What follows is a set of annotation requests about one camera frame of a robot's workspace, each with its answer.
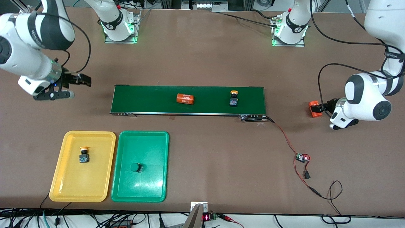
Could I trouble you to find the orange cylinder with white print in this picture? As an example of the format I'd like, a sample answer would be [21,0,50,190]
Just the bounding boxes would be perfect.
[308,100,323,118]
[176,93,194,105]

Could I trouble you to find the green conveyor belt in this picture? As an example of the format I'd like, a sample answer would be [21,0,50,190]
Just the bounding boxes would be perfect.
[109,85,267,123]

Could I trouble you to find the green plastic tray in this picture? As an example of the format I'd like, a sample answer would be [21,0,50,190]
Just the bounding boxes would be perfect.
[111,130,170,203]

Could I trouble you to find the yellow plastic tray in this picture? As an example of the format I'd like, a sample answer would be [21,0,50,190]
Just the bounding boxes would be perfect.
[49,130,116,203]

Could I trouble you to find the red clip lead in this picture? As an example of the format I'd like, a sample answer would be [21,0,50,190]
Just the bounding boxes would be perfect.
[218,214,245,228]

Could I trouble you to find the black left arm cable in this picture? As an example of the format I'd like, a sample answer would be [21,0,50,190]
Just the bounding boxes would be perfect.
[310,0,405,106]

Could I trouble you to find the red black twisted wire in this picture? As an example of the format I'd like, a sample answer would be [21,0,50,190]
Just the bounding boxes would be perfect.
[267,117,299,155]

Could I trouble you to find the thin red black power wire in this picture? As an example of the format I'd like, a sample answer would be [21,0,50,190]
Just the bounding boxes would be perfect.
[293,155,352,225]

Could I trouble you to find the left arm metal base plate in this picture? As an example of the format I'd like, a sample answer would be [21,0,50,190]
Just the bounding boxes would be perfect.
[271,16,306,47]

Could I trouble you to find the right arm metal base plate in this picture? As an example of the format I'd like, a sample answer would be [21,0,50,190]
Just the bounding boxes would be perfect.
[104,9,141,44]

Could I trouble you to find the aluminium frame profile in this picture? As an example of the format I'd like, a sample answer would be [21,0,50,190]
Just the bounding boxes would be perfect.
[13,0,32,14]

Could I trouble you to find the black cable on table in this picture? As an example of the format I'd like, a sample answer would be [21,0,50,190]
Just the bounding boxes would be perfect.
[218,9,282,29]

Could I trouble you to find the black cable with connector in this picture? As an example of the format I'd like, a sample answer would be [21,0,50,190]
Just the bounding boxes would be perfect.
[54,202,72,227]

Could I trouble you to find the aluminium frame with light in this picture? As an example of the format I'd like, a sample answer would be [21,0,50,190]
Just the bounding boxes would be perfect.
[160,0,253,12]

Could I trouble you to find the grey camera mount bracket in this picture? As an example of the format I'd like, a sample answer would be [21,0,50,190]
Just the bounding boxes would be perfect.
[183,202,209,228]

